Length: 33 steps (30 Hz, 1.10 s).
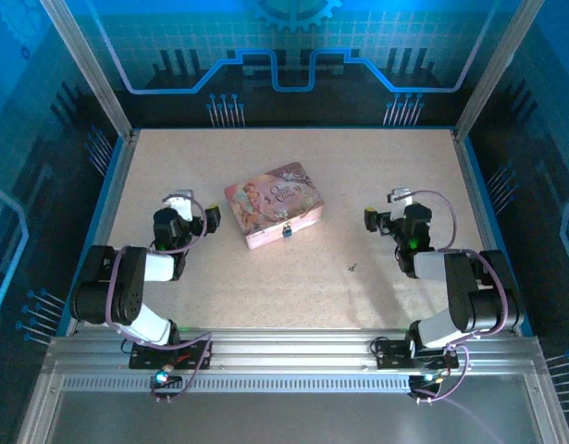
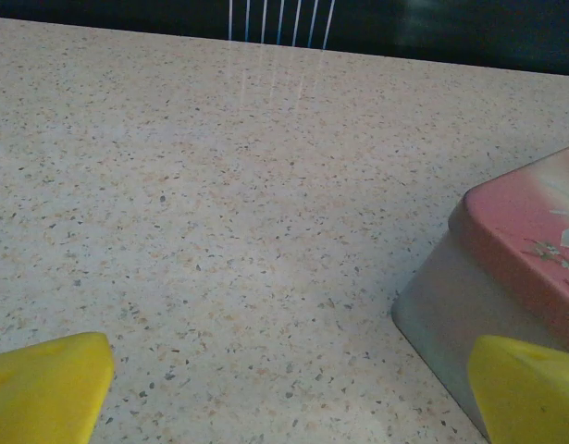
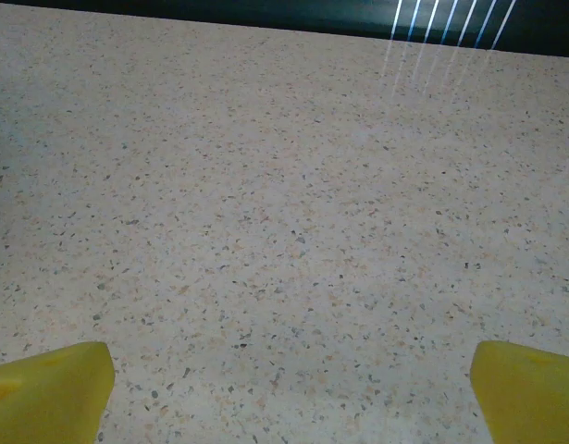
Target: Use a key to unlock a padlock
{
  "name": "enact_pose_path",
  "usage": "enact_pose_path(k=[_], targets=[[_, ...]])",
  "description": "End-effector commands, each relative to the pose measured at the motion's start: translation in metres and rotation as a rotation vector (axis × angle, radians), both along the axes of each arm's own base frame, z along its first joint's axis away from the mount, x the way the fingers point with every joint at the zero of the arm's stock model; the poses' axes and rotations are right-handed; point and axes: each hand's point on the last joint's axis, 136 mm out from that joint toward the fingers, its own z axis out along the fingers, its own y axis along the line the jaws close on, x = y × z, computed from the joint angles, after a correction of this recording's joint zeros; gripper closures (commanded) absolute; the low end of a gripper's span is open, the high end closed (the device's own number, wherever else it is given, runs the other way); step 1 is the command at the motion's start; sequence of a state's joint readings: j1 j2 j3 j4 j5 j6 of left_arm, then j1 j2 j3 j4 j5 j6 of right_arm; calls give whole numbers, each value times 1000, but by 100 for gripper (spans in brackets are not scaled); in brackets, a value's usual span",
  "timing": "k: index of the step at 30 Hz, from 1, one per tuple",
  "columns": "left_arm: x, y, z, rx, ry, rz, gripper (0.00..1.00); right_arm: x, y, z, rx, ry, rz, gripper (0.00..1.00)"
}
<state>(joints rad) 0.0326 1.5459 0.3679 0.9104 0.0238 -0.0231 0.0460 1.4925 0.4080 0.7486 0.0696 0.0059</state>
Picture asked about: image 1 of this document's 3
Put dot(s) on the small metal key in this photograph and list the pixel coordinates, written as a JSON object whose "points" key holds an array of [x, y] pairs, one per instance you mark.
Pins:
{"points": [[353, 267]]}

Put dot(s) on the pink illustrated tin box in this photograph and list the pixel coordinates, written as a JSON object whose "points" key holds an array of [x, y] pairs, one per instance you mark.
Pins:
{"points": [[270, 199]]}

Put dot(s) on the small blue padlock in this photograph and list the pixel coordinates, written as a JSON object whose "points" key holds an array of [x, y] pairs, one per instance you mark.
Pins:
{"points": [[288, 230]]}

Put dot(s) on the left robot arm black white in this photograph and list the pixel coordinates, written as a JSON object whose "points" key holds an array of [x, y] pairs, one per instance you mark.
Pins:
{"points": [[103, 296]]}

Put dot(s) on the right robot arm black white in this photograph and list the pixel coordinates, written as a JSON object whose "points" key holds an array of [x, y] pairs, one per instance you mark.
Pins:
{"points": [[473, 296]]}

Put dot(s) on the small connector board with LED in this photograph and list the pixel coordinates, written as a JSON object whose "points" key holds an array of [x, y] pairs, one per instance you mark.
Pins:
{"points": [[163, 378], [429, 379]]}

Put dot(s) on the grey metal shelf panel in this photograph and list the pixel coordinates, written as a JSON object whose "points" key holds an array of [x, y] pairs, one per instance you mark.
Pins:
{"points": [[288, 418]]}

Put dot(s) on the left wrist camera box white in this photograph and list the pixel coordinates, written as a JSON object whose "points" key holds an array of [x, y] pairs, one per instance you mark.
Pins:
{"points": [[183, 201]]}

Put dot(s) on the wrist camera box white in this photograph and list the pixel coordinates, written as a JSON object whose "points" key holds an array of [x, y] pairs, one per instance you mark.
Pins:
{"points": [[183, 201], [399, 196]]}

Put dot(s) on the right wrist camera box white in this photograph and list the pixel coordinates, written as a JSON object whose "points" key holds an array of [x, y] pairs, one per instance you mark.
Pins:
{"points": [[399, 196]]}

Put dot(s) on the aluminium side rail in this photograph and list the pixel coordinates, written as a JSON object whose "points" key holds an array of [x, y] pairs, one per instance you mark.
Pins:
{"points": [[106, 222], [485, 222]]}

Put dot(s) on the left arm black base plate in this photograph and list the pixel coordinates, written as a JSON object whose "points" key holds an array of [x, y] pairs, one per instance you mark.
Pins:
{"points": [[145, 358]]}

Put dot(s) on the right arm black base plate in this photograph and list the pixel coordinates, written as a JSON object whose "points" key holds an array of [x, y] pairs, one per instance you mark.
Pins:
{"points": [[390, 356]]}

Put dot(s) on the aluminium front rail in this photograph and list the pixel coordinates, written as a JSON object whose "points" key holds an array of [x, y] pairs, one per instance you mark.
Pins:
{"points": [[288, 351]]}

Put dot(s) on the aluminium frame post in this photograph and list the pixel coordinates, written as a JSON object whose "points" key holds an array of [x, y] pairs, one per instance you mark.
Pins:
{"points": [[87, 69], [492, 69]]}

